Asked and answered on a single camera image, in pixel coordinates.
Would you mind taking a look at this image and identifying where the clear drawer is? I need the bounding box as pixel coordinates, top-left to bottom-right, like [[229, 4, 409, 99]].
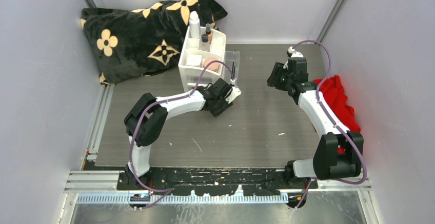
[[222, 51, 240, 83]]

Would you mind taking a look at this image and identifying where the small cream box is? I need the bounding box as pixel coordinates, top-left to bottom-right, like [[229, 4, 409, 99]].
[[185, 54, 202, 67]]

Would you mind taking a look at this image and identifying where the white plastic drawer organizer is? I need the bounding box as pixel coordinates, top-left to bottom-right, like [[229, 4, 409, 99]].
[[178, 28, 226, 92]]

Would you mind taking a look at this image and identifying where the black cap clear bottle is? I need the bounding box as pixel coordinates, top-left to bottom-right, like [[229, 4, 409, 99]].
[[199, 34, 210, 52]]

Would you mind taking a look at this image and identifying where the beige foundation bottle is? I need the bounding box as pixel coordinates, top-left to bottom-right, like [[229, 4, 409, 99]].
[[205, 24, 213, 44]]

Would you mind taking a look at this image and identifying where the white spray bottle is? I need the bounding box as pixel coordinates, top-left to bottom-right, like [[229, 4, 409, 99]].
[[189, 11, 201, 39]]

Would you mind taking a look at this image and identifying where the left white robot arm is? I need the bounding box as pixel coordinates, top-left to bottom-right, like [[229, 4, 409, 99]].
[[124, 78, 242, 190]]

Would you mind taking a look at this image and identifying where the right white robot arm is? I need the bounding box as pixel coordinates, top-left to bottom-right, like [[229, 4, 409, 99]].
[[267, 57, 364, 189]]

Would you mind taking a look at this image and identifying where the red cloth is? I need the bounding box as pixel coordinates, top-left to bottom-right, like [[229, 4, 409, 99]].
[[313, 75, 361, 155]]

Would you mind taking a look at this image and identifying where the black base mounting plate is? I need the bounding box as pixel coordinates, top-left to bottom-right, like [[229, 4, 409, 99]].
[[116, 167, 319, 198]]

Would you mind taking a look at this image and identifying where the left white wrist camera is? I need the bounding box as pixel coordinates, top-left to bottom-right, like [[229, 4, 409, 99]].
[[225, 86, 242, 104]]

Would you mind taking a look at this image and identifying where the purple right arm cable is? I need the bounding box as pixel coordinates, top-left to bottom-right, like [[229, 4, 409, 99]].
[[287, 39, 368, 210]]

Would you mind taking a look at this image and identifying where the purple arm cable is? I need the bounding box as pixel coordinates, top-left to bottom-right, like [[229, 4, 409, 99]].
[[128, 60, 236, 211], [287, 39, 368, 210]]

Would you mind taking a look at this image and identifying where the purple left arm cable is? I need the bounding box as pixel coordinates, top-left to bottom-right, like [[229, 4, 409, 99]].
[[128, 60, 236, 211]]

